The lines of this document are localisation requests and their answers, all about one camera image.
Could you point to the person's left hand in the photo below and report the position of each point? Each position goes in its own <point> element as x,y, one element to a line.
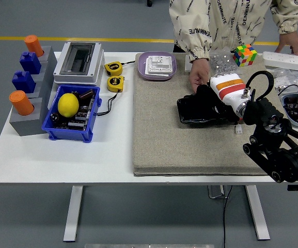
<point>289,41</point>

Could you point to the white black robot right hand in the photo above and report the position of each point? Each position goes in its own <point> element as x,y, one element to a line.
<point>228,89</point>

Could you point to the person's right hand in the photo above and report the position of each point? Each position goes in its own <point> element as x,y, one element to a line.
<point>199,71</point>

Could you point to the glossy black panel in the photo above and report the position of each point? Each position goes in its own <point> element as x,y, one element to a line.
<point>187,111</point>

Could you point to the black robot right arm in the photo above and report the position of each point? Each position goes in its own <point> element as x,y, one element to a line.
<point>265,108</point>

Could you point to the person's left forearm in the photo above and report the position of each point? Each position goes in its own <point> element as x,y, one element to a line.
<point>288,18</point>

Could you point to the person's right forearm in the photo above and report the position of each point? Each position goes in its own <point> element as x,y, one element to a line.
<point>194,44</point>

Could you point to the black table control panel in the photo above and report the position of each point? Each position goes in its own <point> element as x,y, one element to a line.
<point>293,188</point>

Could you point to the white power strip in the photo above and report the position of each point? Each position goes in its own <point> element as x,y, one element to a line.
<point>288,60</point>

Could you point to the clear bag of metal parts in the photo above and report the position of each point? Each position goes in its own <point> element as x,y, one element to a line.
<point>221,62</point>

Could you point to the clear plastic bag of parts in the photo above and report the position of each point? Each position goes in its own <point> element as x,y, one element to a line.
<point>283,77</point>

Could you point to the colourful puzzle cube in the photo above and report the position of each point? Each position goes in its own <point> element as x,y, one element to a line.
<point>244,55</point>

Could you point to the small white connector plug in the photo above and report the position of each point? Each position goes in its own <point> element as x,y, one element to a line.
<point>238,129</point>

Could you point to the person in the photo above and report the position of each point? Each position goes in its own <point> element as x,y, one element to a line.
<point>223,20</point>

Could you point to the purple tray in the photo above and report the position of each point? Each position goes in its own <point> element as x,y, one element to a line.
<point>141,71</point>

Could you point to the grey-brown mat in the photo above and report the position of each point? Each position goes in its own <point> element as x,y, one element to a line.
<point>177,149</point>

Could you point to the yellow tape measure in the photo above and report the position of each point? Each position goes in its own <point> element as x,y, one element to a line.
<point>115,84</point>
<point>113,68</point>

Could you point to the black chair wheel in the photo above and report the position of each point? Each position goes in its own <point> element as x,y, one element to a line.
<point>149,2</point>

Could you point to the dark brown capacitor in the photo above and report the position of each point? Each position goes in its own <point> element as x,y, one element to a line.
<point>86,94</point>

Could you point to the dark circuit boards in bin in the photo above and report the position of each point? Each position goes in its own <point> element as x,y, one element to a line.
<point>82,115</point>

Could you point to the white table leg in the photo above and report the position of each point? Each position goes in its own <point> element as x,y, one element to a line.
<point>72,214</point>
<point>258,214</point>

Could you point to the yellow lemon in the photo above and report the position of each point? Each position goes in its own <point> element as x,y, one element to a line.
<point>68,104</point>

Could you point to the grey electrical box clear window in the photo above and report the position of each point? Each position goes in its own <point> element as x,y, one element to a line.
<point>61,75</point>

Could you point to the blue plastic bin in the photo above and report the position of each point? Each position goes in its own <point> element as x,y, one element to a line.
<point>66,133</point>

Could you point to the orange cylinder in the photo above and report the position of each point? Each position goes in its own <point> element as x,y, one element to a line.
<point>21,103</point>
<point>34,45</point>

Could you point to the blue notched block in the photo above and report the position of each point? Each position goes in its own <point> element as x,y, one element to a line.
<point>30,63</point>
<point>23,82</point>

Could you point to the grey stepped block holder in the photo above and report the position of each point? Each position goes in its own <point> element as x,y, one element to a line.
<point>27,126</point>

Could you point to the white wall socket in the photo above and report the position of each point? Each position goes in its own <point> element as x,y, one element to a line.
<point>159,64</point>

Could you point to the metal bracket under table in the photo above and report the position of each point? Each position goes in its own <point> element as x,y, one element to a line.
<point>216,192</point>

